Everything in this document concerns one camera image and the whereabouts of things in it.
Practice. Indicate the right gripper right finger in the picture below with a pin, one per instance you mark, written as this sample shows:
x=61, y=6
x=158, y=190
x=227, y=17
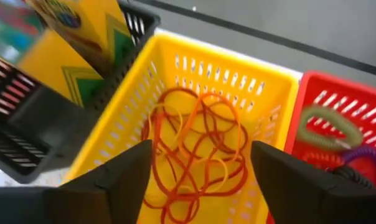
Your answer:
x=284, y=186

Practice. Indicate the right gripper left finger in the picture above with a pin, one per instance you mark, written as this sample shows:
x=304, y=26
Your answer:
x=129, y=180

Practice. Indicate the orange coil wristband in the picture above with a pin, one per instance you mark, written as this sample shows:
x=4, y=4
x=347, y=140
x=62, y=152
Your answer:
x=315, y=158

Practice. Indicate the red rubber band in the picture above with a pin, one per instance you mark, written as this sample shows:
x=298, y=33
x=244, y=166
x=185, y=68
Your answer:
x=242, y=174
x=158, y=130
x=172, y=202

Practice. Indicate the green coil wristband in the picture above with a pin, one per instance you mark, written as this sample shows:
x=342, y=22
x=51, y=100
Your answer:
x=303, y=132

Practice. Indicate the orange rubber band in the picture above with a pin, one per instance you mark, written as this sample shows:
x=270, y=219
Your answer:
x=194, y=115
x=222, y=174

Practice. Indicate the black coil wristband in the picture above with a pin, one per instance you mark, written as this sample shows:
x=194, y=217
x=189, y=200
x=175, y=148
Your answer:
x=353, y=175

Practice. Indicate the yellow rubber band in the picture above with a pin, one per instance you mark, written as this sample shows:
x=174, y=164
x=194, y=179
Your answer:
x=163, y=107

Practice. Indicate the purple coil wristband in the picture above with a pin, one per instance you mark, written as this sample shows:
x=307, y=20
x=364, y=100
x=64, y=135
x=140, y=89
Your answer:
x=368, y=152

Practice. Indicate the yellow plastic basket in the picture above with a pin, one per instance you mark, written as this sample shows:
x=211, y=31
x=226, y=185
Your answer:
x=278, y=93

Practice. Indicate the red plastic basket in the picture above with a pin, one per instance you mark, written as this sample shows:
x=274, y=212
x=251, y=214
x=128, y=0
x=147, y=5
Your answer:
x=315, y=84

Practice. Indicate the black plastic basket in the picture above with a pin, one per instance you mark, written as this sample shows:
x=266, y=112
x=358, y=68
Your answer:
x=35, y=124

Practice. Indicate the yellow green crayon box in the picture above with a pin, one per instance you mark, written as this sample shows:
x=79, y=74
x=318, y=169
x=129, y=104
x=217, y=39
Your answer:
x=91, y=28
x=51, y=65

